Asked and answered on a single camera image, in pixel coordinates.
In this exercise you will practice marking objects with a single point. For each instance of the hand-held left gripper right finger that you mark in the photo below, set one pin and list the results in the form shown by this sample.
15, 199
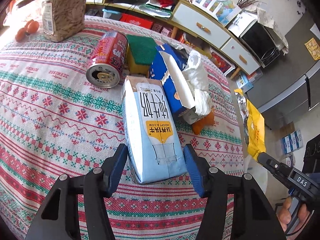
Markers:
195, 173

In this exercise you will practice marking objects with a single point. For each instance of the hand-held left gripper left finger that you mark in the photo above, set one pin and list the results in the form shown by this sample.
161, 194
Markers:
118, 166

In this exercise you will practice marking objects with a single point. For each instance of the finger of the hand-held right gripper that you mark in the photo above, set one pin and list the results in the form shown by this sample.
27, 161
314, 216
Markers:
273, 165

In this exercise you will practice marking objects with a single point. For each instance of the yellow snack packet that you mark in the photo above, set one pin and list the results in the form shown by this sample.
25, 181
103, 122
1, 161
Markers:
255, 130

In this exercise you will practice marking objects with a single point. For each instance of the light blue milk carton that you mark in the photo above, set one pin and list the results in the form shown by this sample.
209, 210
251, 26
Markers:
150, 120

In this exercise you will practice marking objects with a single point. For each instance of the blue cardboard box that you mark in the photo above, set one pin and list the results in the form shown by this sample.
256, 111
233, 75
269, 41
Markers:
160, 67

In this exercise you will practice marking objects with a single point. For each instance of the green and yellow sponge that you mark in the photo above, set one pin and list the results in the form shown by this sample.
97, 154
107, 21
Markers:
140, 47

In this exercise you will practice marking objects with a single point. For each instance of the person's right hand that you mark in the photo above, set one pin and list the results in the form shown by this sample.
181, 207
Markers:
283, 213

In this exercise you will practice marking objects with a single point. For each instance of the blue and white carton stack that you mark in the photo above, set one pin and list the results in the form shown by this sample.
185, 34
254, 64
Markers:
292, 141

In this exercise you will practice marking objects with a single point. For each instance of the patterned tablecloth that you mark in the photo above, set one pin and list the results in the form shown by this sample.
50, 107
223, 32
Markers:
57, 110

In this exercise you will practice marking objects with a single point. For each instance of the grey refrigerator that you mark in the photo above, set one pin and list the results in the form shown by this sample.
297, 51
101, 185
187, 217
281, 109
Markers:
295, 80

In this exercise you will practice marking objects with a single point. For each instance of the white plastic bag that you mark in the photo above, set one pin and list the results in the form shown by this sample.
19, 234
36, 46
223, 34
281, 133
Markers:
197, 80

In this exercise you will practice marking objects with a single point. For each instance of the red drink can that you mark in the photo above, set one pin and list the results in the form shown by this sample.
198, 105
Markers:
110, 55

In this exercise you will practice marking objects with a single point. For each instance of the black microwave oven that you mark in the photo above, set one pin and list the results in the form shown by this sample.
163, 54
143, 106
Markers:
260, 45

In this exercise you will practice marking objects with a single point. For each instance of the yellow note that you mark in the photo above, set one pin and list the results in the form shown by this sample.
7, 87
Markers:
313, 48

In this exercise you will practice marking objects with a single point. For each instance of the white appliance box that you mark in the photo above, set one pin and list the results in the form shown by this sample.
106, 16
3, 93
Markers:
241, 23

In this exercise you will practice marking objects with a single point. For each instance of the red bag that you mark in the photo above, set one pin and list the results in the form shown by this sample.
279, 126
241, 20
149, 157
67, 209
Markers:
136, 21

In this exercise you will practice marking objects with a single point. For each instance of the white and yellow cabinet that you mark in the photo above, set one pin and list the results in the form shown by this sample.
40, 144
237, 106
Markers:
200, 17

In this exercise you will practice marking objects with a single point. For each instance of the clear jar of pasta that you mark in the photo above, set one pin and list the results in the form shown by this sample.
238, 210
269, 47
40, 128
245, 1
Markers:
63, 15

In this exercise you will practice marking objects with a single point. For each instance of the tangerine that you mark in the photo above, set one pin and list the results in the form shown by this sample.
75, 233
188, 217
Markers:
33, 26
20, 34

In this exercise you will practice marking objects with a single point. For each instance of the colourful map poster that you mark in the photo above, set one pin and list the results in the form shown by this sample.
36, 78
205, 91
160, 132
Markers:
225, 7

